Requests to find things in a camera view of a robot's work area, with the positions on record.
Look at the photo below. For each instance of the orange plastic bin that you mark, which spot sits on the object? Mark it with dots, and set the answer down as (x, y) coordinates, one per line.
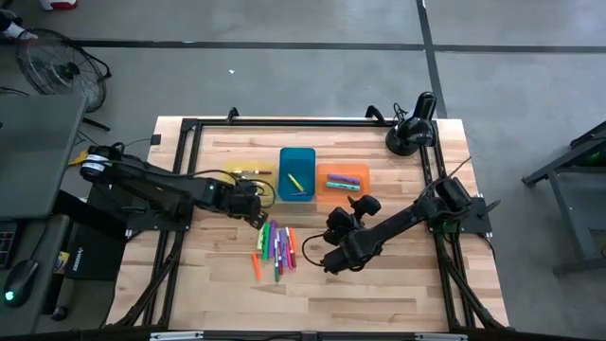
(343, 195)

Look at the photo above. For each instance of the yellow label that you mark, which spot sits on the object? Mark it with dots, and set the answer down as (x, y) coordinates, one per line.
(61, 262)

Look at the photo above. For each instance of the yellow Sharpie highlighter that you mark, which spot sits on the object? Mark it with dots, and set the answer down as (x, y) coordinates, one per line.
(260, 237)

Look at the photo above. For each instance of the blue marker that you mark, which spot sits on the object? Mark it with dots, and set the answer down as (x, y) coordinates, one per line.
(299, 193)

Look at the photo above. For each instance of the grey monitor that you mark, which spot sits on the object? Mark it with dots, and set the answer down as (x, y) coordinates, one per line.
(38, 156)

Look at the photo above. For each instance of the yellow marker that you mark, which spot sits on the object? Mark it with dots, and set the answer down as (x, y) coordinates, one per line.
(296, 182)

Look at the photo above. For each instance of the green Sharpie highlighter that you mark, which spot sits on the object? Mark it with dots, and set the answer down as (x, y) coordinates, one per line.
(266, 241)

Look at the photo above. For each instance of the brown marker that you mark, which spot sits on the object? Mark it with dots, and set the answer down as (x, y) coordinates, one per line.
(294, 260)

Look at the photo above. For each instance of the slim orange marker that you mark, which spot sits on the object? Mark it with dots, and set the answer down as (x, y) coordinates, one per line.
(292, 237)

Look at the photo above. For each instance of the black metal stand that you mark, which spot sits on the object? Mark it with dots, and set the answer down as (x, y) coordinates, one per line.
(569, 213)

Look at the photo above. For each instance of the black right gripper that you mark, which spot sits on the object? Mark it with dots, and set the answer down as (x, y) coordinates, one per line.
(352, 237)

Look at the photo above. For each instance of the black desk lamp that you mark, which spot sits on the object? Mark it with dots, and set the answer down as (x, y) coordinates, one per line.
(412, 132)

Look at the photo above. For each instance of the maroon Expo marker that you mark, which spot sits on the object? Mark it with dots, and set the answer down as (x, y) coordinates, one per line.
(251, 172)

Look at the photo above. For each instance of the teal Sharpie highlighter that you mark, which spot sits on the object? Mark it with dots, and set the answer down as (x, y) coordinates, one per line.
(343, 186)

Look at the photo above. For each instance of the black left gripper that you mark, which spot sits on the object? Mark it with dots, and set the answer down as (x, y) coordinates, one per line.
(239, 201)

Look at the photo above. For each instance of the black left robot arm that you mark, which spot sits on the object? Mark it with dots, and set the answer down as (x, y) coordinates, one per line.
(142, 180)

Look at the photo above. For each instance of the black metal table frame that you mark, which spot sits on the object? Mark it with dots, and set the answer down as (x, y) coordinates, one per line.
(308, 123)

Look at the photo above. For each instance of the green Expo marker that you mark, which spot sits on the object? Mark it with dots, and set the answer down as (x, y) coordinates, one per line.
(276, 274)

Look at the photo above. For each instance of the purple Sharpie highlighter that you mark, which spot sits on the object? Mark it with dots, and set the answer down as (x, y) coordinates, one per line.
(283, 239)
(343, 178)
(272, 237)

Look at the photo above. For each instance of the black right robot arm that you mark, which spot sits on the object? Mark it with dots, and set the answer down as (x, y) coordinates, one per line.
(407, 213)

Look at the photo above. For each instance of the black Husky case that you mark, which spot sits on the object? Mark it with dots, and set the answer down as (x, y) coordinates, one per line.
(94, 256)

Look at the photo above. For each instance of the pink marker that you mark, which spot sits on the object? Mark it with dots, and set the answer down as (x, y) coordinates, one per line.
(289, 258)

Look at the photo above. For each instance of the person's foot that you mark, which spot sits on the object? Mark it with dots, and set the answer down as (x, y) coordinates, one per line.
(59, 4)
(16, 30)

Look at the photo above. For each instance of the black round knob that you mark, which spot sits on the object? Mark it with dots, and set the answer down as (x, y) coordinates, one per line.
(59, 312)

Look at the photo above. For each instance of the black keyboard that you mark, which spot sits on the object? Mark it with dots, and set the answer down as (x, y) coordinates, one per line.
(7, 244)

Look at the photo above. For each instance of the black frame clamp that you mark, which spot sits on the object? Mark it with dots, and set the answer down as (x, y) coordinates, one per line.
(374, 113)
(232, 115)

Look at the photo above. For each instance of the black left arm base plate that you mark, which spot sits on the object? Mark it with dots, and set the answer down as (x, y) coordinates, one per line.
(156, 226)

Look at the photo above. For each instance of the silver metal bracket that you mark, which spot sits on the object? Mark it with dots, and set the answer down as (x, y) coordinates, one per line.
(176, 336)
(440, 337)

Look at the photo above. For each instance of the yellow connector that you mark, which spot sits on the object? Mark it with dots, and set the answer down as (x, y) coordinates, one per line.
(78, 158)

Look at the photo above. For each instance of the black computer mouse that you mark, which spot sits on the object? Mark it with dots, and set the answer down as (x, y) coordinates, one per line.
(21, 279)

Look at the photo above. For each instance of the yellow plastic bin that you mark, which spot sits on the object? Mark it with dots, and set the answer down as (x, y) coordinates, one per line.
(251, 166)

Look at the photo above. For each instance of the small black square tag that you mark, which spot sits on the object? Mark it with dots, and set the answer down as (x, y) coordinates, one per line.
(155, 140)

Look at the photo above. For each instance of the black floor fan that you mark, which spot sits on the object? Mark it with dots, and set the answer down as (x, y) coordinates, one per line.
(71, 71)

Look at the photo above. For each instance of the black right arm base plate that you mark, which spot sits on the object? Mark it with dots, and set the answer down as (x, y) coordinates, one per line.
(478, 225)

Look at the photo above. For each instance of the teal blue plastic bin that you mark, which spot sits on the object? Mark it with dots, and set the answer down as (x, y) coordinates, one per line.
(296, 161)

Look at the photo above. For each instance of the fat neon orange marker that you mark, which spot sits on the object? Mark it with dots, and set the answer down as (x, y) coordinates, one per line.
(256, 266)

